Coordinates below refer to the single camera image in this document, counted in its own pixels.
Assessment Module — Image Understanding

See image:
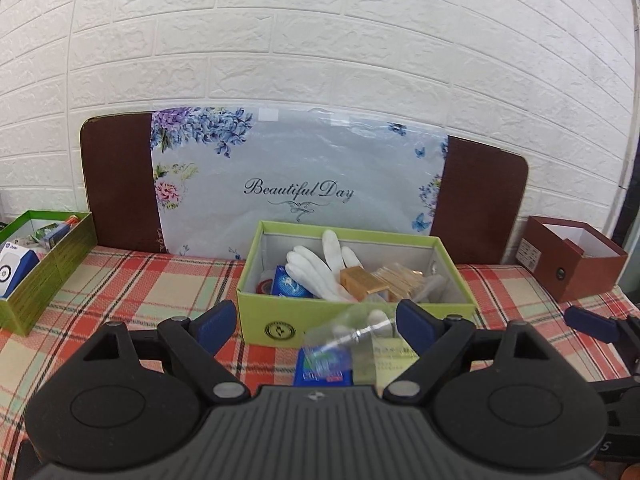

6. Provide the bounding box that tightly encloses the bag of toothpicks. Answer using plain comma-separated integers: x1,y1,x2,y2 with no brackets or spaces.
375,265,427,302

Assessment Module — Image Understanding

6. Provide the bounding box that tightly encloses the dark blue box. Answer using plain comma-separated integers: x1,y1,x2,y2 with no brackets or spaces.
294,346,354,387

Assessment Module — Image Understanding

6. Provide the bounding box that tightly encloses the brown cardboard box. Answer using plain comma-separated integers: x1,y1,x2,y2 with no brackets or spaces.
516,215,629,304

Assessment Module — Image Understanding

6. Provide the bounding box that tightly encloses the floral plastic bag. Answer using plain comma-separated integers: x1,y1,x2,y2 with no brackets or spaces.
150,106,449,262

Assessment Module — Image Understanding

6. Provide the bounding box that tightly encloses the floral Beautiful Day board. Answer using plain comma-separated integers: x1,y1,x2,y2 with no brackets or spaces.
80,111,529,267

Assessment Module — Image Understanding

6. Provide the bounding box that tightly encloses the gold box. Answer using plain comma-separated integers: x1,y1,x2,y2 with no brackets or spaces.
340,266,392,299

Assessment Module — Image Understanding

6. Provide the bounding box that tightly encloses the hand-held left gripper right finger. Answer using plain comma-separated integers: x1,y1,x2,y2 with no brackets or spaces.
382,300,568,405

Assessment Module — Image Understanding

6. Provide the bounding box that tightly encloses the blue packet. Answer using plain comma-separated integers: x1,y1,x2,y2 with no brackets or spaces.
271,264,317,299

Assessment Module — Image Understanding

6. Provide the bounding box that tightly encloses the clear plastic bag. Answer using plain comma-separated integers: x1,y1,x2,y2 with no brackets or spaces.
304,304,402,363

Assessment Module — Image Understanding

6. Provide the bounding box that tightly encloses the white blue device box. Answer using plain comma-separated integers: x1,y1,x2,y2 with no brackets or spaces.
0,241,40,302

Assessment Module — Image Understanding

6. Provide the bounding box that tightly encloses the light green storage box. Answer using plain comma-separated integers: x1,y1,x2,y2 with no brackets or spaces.
235,220,479,347

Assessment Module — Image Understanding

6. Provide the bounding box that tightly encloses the small teal box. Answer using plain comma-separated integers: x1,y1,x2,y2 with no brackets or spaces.
31,224,72,252

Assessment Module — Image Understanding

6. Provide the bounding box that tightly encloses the plaid blanket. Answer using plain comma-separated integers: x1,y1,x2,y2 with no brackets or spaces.
0,245,640,480

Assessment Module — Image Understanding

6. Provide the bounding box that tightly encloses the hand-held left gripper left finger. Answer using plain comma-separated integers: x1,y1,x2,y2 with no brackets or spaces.
75,300,252,407

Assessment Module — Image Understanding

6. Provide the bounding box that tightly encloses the clear plastic wrap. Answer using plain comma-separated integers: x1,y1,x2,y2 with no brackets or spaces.
419,259,452,304

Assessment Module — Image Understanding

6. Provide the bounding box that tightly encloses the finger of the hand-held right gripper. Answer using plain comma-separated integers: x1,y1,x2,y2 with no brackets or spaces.
564,305,640,378

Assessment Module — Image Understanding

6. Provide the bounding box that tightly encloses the dark green storage box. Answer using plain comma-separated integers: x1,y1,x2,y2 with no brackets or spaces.
0,210,97,336

